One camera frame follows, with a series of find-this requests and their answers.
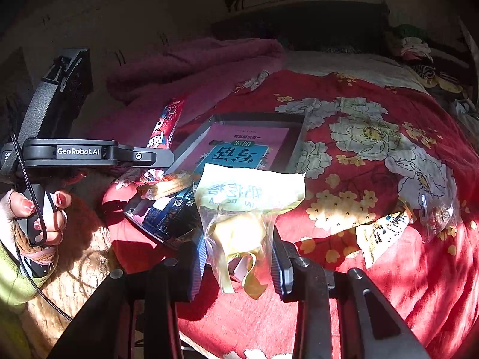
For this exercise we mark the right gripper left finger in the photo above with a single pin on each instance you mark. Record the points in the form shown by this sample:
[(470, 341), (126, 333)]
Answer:
[(196, 260)]

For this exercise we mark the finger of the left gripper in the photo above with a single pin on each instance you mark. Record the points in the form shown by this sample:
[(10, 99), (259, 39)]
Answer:
[(142, 157)]

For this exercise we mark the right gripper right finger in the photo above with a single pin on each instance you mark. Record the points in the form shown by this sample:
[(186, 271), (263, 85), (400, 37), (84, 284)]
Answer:
[(282, 270)]

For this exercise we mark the red white candy stick packet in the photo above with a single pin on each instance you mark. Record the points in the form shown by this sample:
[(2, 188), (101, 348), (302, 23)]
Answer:
[(161, 138)]

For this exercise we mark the orange rice cracker packet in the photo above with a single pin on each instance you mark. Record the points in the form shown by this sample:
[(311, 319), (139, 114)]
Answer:
[(168, 185)]

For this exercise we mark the blue snack packet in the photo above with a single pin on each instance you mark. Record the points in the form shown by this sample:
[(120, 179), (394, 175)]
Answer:
[(172, 217)]

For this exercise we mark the yellow clear snack bag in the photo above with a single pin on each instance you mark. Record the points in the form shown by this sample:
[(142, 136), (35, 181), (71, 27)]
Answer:
[(238, 208)]

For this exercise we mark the green sleeve forearm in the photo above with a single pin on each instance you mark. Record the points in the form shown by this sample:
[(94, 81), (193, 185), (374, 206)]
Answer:
[(18, 287)]

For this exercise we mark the pink quilt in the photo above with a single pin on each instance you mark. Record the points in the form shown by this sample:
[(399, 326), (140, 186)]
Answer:
[(202, 72)]

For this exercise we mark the white printed snack packet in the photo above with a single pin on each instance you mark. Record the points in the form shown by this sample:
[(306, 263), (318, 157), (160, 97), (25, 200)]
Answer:
[(376, 238)]

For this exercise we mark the pink and blue book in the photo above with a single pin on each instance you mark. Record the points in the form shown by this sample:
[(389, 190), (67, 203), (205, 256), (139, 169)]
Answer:
[(232, 146)]

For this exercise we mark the beige fuzzy blanket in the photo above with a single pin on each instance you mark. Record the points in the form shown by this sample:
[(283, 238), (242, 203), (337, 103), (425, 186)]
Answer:
[(85, 260)]

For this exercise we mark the red floral blanket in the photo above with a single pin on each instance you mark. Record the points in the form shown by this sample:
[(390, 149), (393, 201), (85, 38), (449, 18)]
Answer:
[(371, 151)]

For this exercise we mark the grey metal tray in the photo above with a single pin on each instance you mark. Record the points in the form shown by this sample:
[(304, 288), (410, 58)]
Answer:
[(285, 162)]

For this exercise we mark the clear bag of red candies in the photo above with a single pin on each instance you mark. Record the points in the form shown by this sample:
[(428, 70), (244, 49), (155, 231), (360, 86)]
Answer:
[(437, 214)]

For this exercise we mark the dark headboard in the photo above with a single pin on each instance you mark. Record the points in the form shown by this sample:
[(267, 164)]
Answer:
[(326, 26)]

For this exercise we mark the grey crumpled garment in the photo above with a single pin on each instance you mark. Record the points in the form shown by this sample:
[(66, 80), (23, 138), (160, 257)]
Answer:
[(468, 123)]

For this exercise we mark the pile of folded clothes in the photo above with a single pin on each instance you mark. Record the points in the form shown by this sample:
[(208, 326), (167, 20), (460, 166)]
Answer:
[(433, 64)]

